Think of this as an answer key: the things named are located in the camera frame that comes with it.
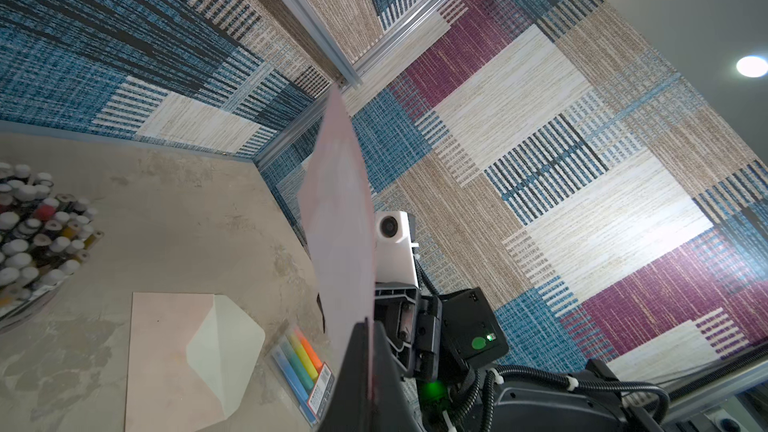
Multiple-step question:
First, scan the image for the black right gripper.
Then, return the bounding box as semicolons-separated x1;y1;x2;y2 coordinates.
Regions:
374;284;509;381

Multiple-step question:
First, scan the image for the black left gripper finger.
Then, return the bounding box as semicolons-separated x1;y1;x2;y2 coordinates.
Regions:
318;320;420;432

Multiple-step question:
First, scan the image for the pink lined letter paper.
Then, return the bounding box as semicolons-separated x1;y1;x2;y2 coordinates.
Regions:
298;85;375;357

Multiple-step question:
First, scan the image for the pink paper envelope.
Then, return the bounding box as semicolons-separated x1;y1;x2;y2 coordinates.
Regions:
125;292;266;431

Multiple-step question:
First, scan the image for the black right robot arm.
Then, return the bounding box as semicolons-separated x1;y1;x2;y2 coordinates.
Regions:
374;250;767;431

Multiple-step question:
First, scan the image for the highlighter marker pack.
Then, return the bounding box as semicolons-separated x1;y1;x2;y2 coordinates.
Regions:
269;325;336;428

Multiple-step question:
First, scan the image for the pencil holder cup with pencils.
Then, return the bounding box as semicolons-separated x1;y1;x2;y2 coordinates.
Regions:
1;162;104;332

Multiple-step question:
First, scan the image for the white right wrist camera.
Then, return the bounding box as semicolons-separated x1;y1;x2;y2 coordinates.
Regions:
374;211;418;286

